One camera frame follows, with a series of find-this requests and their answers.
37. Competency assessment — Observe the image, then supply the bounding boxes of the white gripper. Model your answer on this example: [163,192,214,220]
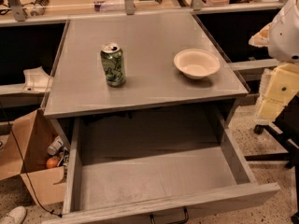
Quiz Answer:
[249,23,299,120]

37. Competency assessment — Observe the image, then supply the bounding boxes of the green soda can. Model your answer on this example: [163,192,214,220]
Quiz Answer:
[100,43,126,87]

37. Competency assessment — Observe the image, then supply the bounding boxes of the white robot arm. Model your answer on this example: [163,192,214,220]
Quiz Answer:
[249,0,299,125]

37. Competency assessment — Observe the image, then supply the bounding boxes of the grey open top drawer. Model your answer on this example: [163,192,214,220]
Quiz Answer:
[43,104,279,224]

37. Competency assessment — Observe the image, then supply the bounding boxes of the black office chair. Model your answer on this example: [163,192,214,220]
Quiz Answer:
[246,96,299,224]

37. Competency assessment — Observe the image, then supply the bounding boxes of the white paper bowl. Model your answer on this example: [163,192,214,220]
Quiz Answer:
[174,49,221,80]

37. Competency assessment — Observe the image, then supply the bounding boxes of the grey cabinet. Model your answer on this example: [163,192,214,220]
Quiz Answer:
[41,11,250,147]

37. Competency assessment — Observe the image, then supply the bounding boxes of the white bottle in box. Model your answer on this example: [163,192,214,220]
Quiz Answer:
[47,136,64,156]

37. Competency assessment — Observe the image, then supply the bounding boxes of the orange fruit in box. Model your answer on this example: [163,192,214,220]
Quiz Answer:
[46,156,60,169]

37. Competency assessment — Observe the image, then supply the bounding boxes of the white curved plastic part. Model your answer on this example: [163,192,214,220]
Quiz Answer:
[21,66,53,93]

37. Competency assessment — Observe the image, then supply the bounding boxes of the black white handheld device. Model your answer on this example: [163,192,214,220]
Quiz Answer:
[30,0,50,16]

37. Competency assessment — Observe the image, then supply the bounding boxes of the brown cardboard box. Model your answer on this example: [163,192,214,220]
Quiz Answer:
[0,109,65,205]

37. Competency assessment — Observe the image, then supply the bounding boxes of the white shoe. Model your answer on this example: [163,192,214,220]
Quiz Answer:
[0,206,27,224]

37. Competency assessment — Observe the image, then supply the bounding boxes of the black drawer handle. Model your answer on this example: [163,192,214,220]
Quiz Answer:
[149,207,189,224]

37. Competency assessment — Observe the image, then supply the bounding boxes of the black cable on floor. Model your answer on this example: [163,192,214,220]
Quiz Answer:
[0,101,64,218]

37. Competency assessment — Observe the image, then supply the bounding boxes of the grey metal bracket left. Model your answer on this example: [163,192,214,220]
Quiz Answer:
[7,0,27,21]

